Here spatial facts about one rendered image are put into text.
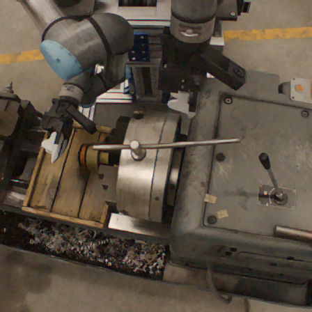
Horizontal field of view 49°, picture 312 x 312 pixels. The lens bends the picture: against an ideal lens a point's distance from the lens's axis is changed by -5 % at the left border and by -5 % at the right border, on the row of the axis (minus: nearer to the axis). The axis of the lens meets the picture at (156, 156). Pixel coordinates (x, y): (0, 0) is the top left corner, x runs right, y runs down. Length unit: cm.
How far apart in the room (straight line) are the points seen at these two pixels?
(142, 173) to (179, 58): 34
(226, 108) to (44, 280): 158
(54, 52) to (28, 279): 158
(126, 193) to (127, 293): 121
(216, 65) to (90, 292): 167
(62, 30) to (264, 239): 69
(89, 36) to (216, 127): 39
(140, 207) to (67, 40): 46
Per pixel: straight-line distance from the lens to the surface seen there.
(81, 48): 89
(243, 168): 87
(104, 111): 216
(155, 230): 121
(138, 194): 91
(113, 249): 149
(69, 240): 154
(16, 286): 224
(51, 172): 131
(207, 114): 92
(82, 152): 106
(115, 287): 208
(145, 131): 92
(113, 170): 103
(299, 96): 100
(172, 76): 66
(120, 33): 92
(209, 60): 65
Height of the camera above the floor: 206
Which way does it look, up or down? 68 degrees down
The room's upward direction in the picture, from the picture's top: 6 degrees counter-clockwise
